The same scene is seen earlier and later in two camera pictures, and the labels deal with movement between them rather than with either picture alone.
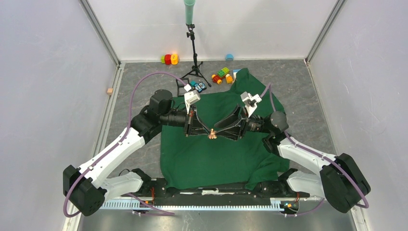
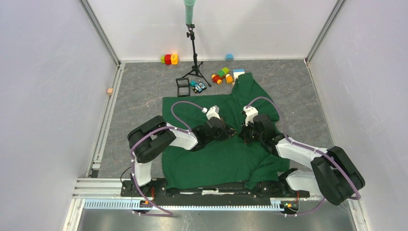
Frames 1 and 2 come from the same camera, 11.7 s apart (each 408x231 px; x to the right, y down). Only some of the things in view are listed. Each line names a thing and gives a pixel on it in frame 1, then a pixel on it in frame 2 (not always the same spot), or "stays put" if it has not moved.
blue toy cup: x=229 y=57 stays put
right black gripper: x=233 y=134 to x=243 y=134
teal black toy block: x=199 y=86 stays put
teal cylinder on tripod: x=189 y=6 stays put
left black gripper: x=195 y=123 to x=227 y=132
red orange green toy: x=169 y=59 stays put
